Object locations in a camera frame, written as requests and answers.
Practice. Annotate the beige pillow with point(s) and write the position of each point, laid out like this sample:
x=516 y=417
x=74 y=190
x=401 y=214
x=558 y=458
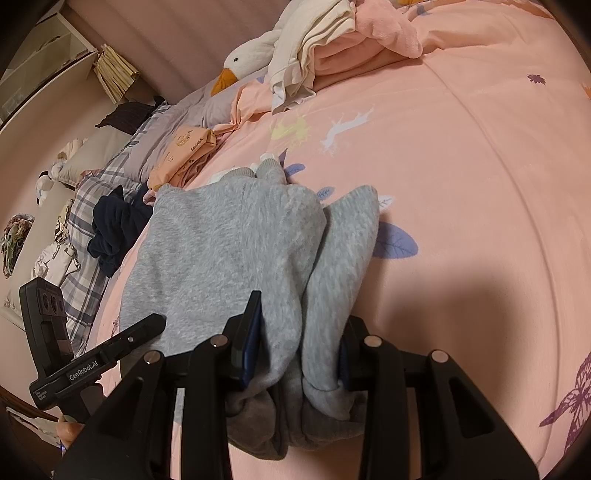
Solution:
x=94 y=154

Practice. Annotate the pink printed duvet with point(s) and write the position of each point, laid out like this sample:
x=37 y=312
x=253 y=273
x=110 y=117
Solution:
x=480 y=153

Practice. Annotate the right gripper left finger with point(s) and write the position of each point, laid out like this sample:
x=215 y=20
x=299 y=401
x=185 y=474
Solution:
x=130 y=435

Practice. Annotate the orange folded garment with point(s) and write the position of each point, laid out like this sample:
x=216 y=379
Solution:
x=184 y=157

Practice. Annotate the cream folded garment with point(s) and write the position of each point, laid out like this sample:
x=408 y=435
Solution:
x=312 y=24

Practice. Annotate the left hand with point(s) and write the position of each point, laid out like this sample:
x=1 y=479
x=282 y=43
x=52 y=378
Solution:
x=67 y=430

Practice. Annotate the yellow pleated curtain fabric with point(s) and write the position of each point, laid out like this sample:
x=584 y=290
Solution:
x=114 y=73

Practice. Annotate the black garment on pillow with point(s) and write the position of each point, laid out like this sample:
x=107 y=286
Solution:
x=129 y=116

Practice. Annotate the plaid blue pillow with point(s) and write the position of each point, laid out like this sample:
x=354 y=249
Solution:
x=83 y=289

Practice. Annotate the small plush toy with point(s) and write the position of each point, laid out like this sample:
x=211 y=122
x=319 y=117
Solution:
x=48 y=178

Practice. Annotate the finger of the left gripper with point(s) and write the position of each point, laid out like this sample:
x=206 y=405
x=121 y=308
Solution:
x=131 y=338

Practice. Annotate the grey New York sweatshirt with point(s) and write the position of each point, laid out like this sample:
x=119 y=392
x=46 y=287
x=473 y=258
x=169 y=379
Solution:
x=207 y=249

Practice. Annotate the pink curtain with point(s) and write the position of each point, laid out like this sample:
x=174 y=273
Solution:
x=176 y=45

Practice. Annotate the navy crumpled garment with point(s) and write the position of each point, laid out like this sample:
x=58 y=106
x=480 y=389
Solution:
x=117 y=225

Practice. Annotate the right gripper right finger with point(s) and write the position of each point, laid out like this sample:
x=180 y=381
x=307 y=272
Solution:
x=462 y=436

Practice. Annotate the wall shelf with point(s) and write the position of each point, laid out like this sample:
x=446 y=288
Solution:
x=52 y=46

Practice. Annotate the colourful woven wall decoration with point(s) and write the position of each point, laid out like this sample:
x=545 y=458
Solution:
x=12 y=241

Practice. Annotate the white printed garment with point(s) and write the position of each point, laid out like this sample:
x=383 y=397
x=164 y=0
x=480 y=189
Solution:
x=56 y=262

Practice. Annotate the white goose plush toy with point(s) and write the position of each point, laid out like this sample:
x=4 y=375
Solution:
x=247 y=58

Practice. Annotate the pink folded garment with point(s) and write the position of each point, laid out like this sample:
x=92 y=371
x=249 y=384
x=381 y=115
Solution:
x=382 y=35

